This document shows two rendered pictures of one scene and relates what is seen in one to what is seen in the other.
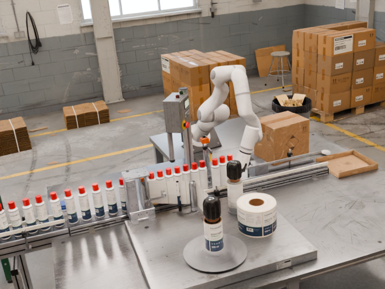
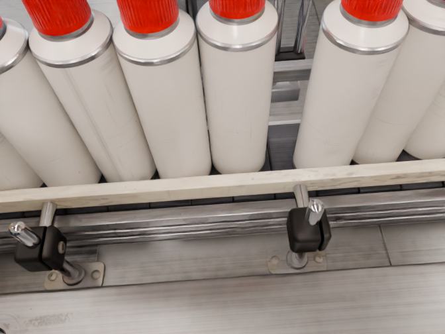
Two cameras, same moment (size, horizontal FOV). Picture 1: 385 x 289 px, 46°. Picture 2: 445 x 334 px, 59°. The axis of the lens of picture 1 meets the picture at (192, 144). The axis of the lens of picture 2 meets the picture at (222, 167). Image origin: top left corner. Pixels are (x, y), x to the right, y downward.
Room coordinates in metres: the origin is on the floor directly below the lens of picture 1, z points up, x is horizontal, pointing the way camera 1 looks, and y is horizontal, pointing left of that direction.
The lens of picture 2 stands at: (2.26, -0.09, 1.20)
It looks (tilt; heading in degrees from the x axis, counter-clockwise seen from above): 58 degrees down; 17
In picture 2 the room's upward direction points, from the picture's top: 4 degrees counter-clockwise
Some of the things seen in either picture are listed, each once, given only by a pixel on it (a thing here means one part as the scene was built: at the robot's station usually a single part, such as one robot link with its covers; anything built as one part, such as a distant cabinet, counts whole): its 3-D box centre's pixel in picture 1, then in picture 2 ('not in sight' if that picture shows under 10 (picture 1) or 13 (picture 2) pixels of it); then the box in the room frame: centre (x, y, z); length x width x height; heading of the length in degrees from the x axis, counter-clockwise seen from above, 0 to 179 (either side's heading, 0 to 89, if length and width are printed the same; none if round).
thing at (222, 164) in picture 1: (223, 172); (408, 71); (2.50, -0.17, 0.98); 0.05 x 0.05 x 0.20
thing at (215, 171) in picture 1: (215, 174); (344, 87); (2.47, -0.12, 0.98); 0.05 x 0.05 x 0.20
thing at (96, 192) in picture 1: (97, 200); not in sight; (2.28, 0.55, 0.98); 0.05 x 0.05 x 0.20
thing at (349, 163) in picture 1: (346, 163); not in sight; (2.75, -1.01, 0.85); 0.30 x 0.26 x 0.04; 107
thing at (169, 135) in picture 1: (171, 145); not in sight; (2.51, 0.13, 1.18); 0.04 x 0.04 x 0.21
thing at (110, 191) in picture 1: (110, 197); not in sight; (2.30, 0.48, 0.98); 0.05 x 0.05 x 0.20
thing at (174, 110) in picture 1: (177, 112); not in sight; (2.51, 0.07, 1.38); 0.17 x 0.10 x 0.19; 162
